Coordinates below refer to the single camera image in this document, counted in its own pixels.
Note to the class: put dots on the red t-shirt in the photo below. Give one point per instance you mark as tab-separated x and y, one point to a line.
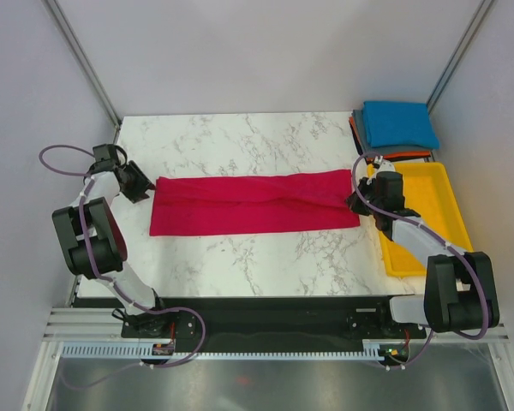
244	205

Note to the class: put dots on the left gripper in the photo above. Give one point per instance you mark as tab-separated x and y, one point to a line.
143	186

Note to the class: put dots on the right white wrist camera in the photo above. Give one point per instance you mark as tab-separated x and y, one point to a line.
381	164

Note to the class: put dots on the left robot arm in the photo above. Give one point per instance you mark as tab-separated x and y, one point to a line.
91	241

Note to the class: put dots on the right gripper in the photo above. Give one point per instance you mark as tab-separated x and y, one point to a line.
353	202

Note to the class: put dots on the left aluminium frame post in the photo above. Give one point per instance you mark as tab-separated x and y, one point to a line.
76	49

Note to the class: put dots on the yellow plastic tray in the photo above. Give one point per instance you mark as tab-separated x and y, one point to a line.
427	190

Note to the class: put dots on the white cable duct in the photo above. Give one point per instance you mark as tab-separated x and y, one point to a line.
155	351

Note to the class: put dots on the right aluminium frame post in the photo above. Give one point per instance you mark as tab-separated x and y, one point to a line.
468	37

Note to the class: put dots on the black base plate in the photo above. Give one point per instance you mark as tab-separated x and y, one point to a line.
269	323

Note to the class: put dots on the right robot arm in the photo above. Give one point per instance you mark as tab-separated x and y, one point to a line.
460	294

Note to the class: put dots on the blue folded t-shirt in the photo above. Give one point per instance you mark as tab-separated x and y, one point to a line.
394	123

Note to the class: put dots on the aluminium frame post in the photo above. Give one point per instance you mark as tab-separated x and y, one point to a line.
76	49
468	37

